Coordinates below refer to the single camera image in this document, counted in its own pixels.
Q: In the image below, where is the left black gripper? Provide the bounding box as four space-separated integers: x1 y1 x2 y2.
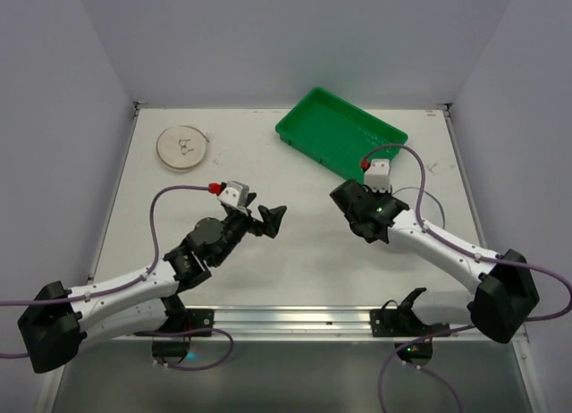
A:
212 191 285 266

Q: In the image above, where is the white mesh laundry bag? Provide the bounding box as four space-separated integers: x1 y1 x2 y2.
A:
393 186 446 229

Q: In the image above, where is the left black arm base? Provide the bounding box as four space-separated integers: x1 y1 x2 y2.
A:
151 308 215 365

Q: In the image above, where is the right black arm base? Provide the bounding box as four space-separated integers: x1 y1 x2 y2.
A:
369 288 450 367

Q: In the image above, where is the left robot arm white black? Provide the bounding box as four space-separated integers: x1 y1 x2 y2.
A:
17 206 287 374

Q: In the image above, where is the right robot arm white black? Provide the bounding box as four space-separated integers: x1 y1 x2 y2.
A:
330 180 540 343

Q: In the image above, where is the round beige zipped laundry bag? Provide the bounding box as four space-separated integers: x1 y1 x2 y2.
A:
156 125 210 173

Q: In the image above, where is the green plastic tray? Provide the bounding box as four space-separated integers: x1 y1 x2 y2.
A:
275 87 408 181

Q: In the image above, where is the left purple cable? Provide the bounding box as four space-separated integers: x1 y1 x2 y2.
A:
0 183 236 372

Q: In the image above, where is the purple cable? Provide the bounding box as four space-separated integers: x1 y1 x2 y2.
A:
360 143 572 413
0 183 236 372

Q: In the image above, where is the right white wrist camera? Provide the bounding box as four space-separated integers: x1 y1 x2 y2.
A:
364 159 392 193

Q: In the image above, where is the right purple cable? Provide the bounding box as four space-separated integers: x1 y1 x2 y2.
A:
360 143 572 413

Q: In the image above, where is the aluminium mounting rail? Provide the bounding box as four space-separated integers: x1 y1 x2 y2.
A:
111 306 475 341

